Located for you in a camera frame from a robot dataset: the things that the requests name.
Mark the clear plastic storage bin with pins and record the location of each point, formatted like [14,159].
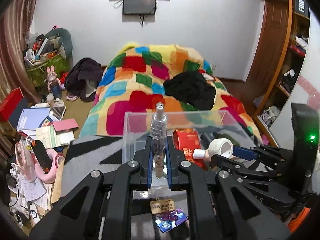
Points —
[137,128]

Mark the grey black blanket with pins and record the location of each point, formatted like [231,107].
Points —
[97,193]

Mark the white gold pen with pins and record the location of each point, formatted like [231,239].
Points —
[159,135]

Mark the pink cosmetic tube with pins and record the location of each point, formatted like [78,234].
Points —
[206,155]

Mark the blue notebook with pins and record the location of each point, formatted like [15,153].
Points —
[31,118]

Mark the dark purple clothing pile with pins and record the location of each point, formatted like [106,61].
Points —
[83,79]

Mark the wooden wardrobe shelf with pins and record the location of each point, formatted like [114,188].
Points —
[278,60]

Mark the blue purple packet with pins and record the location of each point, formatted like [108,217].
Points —
[170,219]

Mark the green clutter basket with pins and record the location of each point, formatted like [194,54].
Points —
[38,73]

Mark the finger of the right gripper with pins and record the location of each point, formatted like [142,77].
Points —
[247,152]
[228,167]

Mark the red flat box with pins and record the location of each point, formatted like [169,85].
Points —
[10,103]

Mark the colourful patchwork quilt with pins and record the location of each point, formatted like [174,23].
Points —
[133,82]

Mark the grey green plush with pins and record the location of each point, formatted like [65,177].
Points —
[62,41]

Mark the rabbit figurine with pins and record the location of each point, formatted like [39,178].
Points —
[53,83]

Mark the striped curtain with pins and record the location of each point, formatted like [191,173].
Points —
[16,18]

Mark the wall mounted monitor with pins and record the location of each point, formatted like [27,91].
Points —
[139,7]

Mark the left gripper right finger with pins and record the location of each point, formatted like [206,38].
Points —
[178,168]

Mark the white tape roll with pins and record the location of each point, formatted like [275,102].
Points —
[221,146]

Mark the red cigarette box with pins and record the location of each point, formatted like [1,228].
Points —
[187,140]

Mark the tan eraser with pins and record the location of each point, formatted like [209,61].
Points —
[162,205]

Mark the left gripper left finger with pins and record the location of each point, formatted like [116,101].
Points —
[143,178]

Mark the black clothing pile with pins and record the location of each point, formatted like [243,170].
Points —
[191,88]

